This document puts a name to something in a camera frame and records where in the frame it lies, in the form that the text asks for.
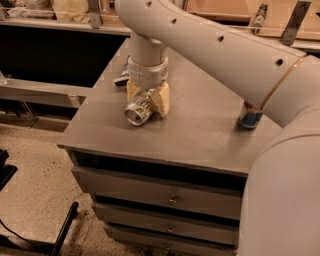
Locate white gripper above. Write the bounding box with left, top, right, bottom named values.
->
left=126, top=58, right=170, bottom=118

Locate silver green 7up can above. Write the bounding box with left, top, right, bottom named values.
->
left=124, top=94, right=156, bottom=126

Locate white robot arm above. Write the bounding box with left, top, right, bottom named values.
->
left=116, top=0, right=320, bottom=256

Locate blue silver Red Bull can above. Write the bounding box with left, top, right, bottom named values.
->
left=237, top=101, right=263, bottom=129

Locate blue white snack bag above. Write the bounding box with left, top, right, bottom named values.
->
left=113, top=63, right=129, bottom=87

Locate grey metal side beam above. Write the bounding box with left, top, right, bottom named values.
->
left=0, top=79, right=92, bottom=108

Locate grey drawer cabinet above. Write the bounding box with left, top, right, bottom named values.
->
left=57, top=37, right=284, bottom=256

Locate top grey drawer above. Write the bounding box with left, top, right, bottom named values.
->
left=72, top=166, right=242, bottom=220

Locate grey drawer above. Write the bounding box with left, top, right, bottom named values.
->
left=92, top=202, right=238, bottom=246
left=72, top=166, right=242, bottom=220
left=104, top=225, right=236, bottom=256

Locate black chair leg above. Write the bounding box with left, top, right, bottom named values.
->
left=50, top=202, right=79, bottom=256

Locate bottom grey drawer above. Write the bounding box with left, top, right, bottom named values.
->
left=104, top=225, right=236, bottom=256

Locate middle grey drawer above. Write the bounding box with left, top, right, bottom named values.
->
left=92, top=202, right=238, bottom=246

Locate grey metal railing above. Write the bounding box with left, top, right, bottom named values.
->
left=0, top=0, right=320, bottom=53

